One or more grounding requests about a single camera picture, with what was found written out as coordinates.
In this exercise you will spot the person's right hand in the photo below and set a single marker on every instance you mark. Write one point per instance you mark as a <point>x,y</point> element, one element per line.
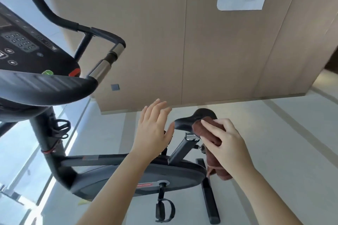
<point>229,151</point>

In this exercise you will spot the person's left hand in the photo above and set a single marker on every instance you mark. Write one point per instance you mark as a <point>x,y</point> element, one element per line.
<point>150,137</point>

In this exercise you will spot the person's left little finger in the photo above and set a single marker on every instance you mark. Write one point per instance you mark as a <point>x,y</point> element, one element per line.
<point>143,116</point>

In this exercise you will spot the person's left middle finger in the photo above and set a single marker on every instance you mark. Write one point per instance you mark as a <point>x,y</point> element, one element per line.
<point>160,110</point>

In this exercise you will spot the person's left thumb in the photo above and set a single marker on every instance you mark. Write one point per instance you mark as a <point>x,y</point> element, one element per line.
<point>169,132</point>

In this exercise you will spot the brown cleaning cloth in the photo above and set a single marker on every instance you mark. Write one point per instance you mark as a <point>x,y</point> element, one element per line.
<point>203,132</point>

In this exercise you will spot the person's left forearm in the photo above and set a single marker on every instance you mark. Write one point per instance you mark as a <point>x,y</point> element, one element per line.
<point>118,190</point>

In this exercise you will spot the person's right forearm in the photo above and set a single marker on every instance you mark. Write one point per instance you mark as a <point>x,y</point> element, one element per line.
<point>264,198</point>

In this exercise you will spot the black bike saddle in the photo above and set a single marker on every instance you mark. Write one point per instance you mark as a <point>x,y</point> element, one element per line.
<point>187,122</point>

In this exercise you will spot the black bike stabilizer bar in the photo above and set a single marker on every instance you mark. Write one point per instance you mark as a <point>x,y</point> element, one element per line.
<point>210,198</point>

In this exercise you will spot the black bottle cage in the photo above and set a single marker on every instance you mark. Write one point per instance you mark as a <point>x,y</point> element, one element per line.
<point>59,128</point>

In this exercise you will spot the black bike console panel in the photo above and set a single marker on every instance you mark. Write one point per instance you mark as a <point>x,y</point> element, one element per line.
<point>29,43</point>

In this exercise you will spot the grey seat post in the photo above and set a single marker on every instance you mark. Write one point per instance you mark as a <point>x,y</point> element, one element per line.
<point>182,148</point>

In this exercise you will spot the small grey wall plate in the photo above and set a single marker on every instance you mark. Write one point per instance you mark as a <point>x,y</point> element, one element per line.
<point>115,87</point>

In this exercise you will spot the black exercise bike frame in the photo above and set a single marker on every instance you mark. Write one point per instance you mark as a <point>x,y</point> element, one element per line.
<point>111,177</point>

